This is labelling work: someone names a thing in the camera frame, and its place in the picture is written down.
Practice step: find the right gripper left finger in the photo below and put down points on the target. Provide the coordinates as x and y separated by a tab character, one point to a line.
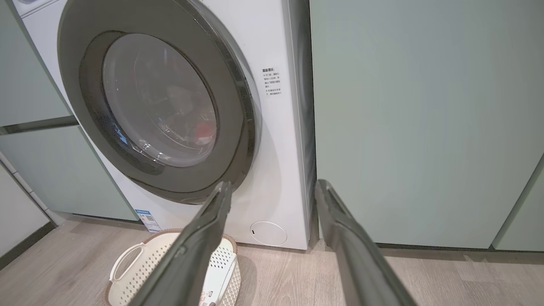
191	255

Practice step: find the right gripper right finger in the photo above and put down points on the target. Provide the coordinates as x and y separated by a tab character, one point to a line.
361	255

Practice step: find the grey washing machine door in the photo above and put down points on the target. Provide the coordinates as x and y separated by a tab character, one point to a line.
85	72

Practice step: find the cream perforated laundry basket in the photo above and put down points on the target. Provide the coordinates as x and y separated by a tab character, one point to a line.
136	272

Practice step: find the white front-load washing machine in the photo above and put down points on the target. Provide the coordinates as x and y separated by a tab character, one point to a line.
280	161

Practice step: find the paper label sticker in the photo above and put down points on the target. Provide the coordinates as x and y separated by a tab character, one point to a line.
208	298

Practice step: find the blue energy label sticker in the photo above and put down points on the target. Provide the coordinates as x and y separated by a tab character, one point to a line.
148	220

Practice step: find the round white filter cover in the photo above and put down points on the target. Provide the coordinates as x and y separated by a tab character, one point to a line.
268	233

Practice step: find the wide light green cabinet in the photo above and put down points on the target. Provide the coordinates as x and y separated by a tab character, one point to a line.
425	119

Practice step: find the light green drawer cabinet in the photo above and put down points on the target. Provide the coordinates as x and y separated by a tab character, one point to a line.
51	170

